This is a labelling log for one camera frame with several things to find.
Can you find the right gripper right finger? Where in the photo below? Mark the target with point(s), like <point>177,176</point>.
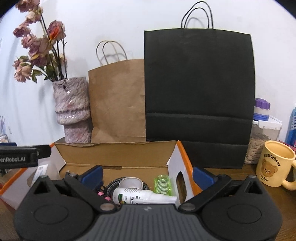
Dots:
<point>211,186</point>

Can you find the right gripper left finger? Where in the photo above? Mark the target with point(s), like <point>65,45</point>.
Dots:
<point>86,187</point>

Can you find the translucent plastic jar with label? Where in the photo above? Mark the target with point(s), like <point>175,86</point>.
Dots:
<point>40,171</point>

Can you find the white spray bottle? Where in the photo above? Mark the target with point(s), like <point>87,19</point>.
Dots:
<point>136,196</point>

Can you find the green transparent bottle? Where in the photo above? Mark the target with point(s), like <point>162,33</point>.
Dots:
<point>162,185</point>

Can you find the white tape roll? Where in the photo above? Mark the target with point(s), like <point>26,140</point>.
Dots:
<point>131,182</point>

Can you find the red orange cardboard box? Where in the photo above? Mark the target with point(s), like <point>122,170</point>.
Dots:
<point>144,160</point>

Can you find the yellow bear mug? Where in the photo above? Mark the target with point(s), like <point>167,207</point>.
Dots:
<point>274,165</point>

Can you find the clear food container with seeds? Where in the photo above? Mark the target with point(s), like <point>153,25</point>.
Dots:
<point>261,131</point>

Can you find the purple textured vase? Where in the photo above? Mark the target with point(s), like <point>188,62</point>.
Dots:
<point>72,108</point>

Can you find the blue soda can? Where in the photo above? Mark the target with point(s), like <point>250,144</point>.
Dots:
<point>290,138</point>

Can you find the purple white small jar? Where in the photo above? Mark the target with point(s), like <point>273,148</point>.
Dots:
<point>261,110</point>

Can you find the brown paper bag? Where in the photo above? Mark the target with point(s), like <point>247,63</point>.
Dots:
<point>117,102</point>

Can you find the black paper bag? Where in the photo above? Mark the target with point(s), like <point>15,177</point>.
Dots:
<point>200,89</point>

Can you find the dried pink roses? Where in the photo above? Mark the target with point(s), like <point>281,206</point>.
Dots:
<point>45,45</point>

